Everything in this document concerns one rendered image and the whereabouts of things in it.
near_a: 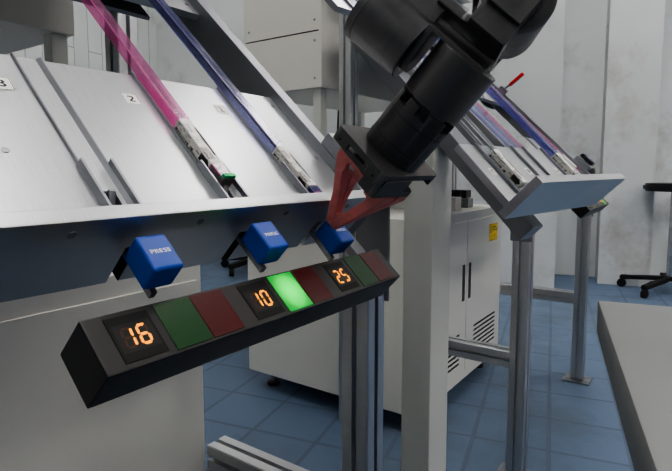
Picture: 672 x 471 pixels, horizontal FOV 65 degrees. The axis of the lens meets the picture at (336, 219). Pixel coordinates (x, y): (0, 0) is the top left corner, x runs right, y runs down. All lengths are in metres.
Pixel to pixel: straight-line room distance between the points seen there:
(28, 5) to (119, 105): 0.60
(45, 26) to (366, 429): 0.85
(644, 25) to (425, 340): 3.27
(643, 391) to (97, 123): 0.47
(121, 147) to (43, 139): 0.06
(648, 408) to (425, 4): 0.34
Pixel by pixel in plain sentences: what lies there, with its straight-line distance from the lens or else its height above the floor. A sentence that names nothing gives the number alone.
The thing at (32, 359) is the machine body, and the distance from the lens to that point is 0.73.
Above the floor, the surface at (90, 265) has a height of 0.69.
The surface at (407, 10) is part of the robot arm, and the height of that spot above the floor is 0.89.
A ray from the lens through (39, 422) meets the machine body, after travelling 0.76.
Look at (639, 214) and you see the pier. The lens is 3.89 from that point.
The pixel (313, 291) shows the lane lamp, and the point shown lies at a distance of 0.46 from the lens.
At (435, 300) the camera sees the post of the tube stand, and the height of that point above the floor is 0.54.
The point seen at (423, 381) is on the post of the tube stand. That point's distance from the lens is 0.97.
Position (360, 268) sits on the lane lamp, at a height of 0.66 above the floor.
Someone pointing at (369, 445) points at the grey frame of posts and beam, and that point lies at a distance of 0.73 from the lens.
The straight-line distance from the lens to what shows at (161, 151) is 0.48.
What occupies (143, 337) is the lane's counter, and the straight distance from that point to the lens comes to 0.35.
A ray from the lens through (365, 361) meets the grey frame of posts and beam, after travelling 0.68.
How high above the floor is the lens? 0.76
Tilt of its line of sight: 5 degrees down
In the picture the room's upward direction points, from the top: straight up
